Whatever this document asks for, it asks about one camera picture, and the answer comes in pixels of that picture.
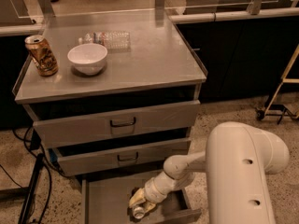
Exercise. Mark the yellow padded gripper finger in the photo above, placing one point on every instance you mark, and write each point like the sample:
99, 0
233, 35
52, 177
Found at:
148, 206
138, 197

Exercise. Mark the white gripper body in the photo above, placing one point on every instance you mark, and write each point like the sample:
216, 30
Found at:
151, 192

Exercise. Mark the silver redbull can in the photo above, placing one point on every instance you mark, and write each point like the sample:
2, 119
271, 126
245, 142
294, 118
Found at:
138, 211

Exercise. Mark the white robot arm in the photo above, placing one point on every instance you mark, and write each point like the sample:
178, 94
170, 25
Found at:
237, 160

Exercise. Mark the bottom steel drawer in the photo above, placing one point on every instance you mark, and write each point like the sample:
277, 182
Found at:
106, 194

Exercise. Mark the steel drawer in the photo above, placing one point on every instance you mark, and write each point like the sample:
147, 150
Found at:
123, 156
106, 194
102, 126

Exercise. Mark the middle steel drawer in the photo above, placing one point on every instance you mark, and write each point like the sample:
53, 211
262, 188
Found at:
123, 156

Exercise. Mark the steel drawer cabinet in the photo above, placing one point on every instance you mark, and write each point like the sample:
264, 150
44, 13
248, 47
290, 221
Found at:
157, 69

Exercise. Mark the top steel drawer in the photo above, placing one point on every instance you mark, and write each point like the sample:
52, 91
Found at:
102, 126

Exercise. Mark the gold tall drink can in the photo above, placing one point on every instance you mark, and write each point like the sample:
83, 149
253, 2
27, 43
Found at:
42, 55

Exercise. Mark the black floor stand bar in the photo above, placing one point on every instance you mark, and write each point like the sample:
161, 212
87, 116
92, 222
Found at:
28, 202

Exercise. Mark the white ceramic bowl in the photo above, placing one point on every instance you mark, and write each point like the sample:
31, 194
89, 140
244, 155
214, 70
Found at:
89, 59

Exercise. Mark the clear plastic water bottle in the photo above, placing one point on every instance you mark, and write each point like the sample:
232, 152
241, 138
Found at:
117, 40

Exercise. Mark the white horizontal rail pipe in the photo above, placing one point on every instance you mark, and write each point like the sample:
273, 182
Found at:
234, 15

